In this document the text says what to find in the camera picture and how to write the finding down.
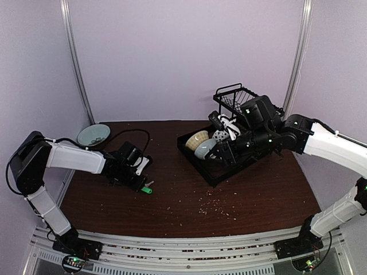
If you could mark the right corner metal post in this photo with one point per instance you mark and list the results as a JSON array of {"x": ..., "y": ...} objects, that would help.
[{"x": 300, "y": 53}]

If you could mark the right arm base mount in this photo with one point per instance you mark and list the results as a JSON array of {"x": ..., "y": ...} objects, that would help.
[{"x": 305, "y": 242}]

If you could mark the pale green plate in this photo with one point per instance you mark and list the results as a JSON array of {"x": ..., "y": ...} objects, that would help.
[{"x": 93, "y": 135}]

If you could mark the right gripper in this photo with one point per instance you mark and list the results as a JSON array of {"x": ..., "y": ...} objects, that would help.
[{"x": 226, "y": 149}]

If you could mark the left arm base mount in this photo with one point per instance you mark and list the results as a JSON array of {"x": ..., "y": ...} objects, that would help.
[{"x": 78, "y": 251}]

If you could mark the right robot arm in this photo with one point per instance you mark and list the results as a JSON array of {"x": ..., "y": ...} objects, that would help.
[{"x": 304, "y": 135}]

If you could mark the corner metal post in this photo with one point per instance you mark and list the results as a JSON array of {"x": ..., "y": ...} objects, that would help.
[
  {"x": 300, "y": 53},
  {"x": 66, "y": 16}
]

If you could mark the yellow dotted bowl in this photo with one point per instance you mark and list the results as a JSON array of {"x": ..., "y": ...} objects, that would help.
[{"x": 195, "y": 140}]

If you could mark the left corner metal post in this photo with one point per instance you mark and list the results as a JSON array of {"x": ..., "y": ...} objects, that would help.
[{"x": 66, "y": 16}]

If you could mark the black wire dish rack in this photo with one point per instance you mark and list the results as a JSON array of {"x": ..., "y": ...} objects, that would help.
[{"x": 229, "y": 100}]

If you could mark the grey striped bowl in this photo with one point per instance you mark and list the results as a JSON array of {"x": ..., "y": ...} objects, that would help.
[{"x": 203, "y": 149}]

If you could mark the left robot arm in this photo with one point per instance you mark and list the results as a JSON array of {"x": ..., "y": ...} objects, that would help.
[{"x": 37, "y": 153}]

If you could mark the green tagged key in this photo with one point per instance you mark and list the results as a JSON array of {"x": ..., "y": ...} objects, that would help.
[{"x": 147, "y": 188}]

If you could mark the aluminium rail frame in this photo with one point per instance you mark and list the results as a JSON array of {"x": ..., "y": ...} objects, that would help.
[{"x": 238, "y": 254}]

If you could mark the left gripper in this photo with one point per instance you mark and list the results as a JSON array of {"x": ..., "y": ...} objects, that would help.
[{"x": 136, "y": 187}]

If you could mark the black white patterned bowl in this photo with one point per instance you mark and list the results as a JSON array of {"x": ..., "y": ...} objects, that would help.
[{"x": 219, "y": 136}]

